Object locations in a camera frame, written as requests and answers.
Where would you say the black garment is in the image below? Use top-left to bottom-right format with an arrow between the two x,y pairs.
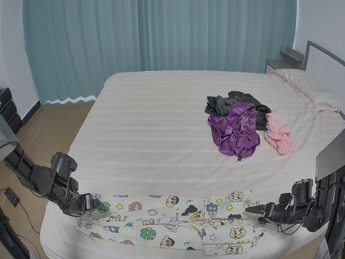
205,91 -> 272,131

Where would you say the purple satin garment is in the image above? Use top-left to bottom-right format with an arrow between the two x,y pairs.
208,103 -> 261,162

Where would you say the black chest of drawers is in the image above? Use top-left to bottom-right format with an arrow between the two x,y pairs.
0,87 -> 22,131

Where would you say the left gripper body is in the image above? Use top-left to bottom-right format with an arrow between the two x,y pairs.
92,194 -> 105,212

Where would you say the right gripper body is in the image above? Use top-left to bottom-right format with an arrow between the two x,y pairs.
265,202 -> 287,226

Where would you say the white printed pyjama top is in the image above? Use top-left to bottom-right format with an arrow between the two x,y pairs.
78,189 -> 268,256

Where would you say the grey bedside table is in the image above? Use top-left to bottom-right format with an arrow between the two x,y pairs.
265,47 -> 304,74

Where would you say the cream pillow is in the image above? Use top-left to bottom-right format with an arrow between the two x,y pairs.
273,69 -> 341,114

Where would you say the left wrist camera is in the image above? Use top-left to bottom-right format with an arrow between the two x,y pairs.
84,193 -> 94,213

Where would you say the pink garment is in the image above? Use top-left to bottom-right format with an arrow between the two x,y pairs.
264,111 -> 298,156

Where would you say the bed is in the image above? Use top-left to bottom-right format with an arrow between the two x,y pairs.
40,40 -> 345,259

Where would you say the blue-green curtain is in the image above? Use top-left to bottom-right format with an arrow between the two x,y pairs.
23,0 -> 298,104

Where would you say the black power adapter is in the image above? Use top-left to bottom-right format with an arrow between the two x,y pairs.
5,187 -> 20,206

